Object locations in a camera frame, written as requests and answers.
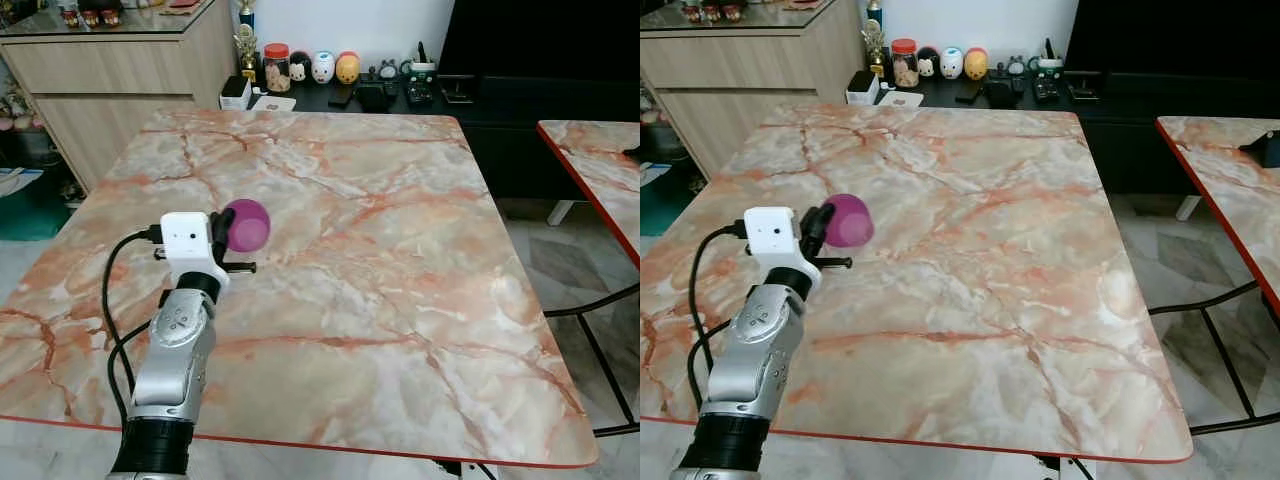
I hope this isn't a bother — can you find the purple plastic cup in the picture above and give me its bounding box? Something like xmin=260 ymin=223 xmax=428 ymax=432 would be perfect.
xmin=225 ymin=199 xmax=272 ymax=253
xmin=822 ymin=194 xmax=876 ymax=250

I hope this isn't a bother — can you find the black camera cable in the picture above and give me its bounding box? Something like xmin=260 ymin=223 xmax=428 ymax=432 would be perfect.
xmin=99 ymin=226 xmax=166 ymax=401
xmin=687 ymin=224 xmax=751 ymax=396

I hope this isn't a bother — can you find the black television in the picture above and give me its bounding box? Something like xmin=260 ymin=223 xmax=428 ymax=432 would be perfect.
xmin=438 ymin=0 xmax=641 ymax=83
xmin=1063 ymin=0 xmax=1280 ymax=78

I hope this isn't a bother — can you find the black device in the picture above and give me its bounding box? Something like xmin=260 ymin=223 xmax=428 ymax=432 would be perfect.
xmin=1238 ymin=128 xmax=1280 ymax=158

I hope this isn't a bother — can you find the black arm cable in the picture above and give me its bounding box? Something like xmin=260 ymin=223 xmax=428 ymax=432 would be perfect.
xmin=690 ymin=318 xmax=736 ymax=411
xmin=106 ymin=318 xmax=153 ymax=426

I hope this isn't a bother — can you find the gold trophy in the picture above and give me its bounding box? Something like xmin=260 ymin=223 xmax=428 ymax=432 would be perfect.
xmin=233 ymin=27 xmax=260 ymax=81
xmin=862 ymin=20 xmax=890 ymax=77

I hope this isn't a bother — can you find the marble table base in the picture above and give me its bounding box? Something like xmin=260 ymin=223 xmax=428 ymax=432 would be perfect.
xmin=1033 ymin=454 xmax=1098 ymax=480
xmin=430 ymin=457 xmax=501 ymax=480

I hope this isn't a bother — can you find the red lidded snack jar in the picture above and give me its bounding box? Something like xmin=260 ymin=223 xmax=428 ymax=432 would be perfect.
xmin=891 ymin=38 xmax=921 ymax=90
xmin=263 ymin=43 xmax=293 ymax=94

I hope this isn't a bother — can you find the green and white mug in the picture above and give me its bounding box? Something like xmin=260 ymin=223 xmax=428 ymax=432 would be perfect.
xmin=403 ymin=42 xmax=440 ymax=83
xmin=1030 ymin=38 xmax=1067 ymax=78

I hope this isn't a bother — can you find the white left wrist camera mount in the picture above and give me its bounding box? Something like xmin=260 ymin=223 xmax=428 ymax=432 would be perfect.
xmin=743 ymin=206 xmax=824 ymax=294
xmin=160 ymin=211 xmax=232 ymax=293

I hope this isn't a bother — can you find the light wooden cabinet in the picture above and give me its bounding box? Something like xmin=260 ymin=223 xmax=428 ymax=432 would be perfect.
xmin=640 ymin=0 xmax=867 ymax=181
xmin=0 ymin=0 xmax=238 ymax=193

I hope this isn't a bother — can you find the teal floor mat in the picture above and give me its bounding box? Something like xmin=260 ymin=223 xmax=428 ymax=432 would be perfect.
xmin=640 ymin=165 xmax=689 ymax=238
xmin=0 ymin=168 xmax=73 ymax=242

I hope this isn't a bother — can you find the black metal table frame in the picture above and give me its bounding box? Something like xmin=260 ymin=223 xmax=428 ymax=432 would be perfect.
xmin=545 ymin=284 xmax=641 ymax=439
xmin=1148 ymin=279 xmax=1280 ymax=437

